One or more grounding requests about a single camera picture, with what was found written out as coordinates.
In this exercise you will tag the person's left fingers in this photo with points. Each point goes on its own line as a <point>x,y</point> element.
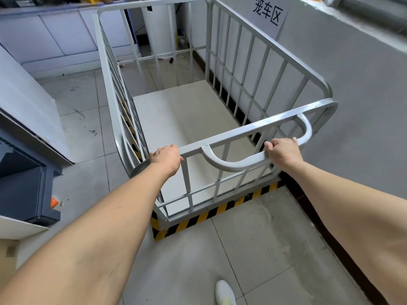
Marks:
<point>178,152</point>

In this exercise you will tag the person's right fingers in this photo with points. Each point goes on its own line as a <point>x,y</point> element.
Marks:
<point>269,147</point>

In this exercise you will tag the cardboard box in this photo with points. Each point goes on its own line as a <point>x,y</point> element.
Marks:
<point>7,260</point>

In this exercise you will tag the white panel board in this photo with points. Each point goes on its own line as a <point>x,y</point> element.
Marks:
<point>28,101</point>

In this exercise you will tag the white cabinet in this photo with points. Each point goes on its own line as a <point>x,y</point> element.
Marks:
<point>60,38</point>

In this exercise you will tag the person's right forearm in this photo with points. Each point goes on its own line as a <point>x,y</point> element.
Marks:
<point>353,215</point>

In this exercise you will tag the person's left forearm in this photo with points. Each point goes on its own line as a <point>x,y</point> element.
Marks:
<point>85,238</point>

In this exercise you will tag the person's white shoe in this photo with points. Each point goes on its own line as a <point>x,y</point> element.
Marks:
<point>224,293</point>

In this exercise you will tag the person's right hand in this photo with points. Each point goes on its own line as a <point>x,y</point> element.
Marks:
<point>284,152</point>

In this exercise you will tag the white paper wall sign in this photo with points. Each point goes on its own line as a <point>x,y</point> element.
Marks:
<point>267,13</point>

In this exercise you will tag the silver duct pipe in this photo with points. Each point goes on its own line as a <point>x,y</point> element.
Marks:
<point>365,4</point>

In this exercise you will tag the dark grey machine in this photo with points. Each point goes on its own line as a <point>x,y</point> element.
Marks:
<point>24,187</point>

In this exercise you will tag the person's left hand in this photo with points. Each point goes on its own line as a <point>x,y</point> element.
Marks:
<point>167,160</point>

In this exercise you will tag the grey metal cage cart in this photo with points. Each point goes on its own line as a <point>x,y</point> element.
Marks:
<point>203,130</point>

